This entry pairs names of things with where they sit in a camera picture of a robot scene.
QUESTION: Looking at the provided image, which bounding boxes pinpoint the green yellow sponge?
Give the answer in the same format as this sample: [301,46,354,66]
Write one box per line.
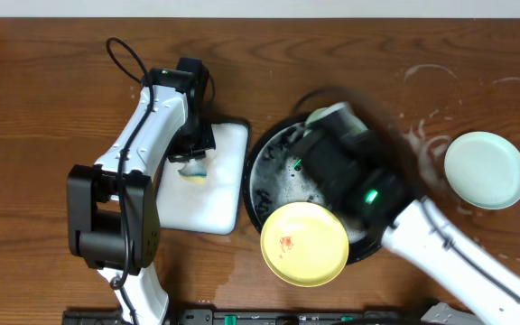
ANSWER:
[178,159,207,183]

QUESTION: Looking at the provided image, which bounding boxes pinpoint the black rectangular foam tray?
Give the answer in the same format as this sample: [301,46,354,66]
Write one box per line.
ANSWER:
[156,123,249,235]

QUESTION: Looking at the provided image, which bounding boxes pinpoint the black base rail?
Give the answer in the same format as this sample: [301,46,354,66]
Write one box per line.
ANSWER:
[61,309,425,325]

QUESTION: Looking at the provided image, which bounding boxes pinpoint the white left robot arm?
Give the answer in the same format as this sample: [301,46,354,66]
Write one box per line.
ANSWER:
[67,58,216,324]

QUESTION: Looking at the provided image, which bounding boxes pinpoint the round black tray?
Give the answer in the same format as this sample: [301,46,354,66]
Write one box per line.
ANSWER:
[243,113,381,265]

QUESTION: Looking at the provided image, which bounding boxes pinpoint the pale green plate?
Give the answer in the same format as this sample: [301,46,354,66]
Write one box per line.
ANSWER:
[444,131,520,209]
[303,103,368,136]

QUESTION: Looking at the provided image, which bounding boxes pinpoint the yellow plate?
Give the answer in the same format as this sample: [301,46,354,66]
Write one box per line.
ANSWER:
[260,202,349,287]

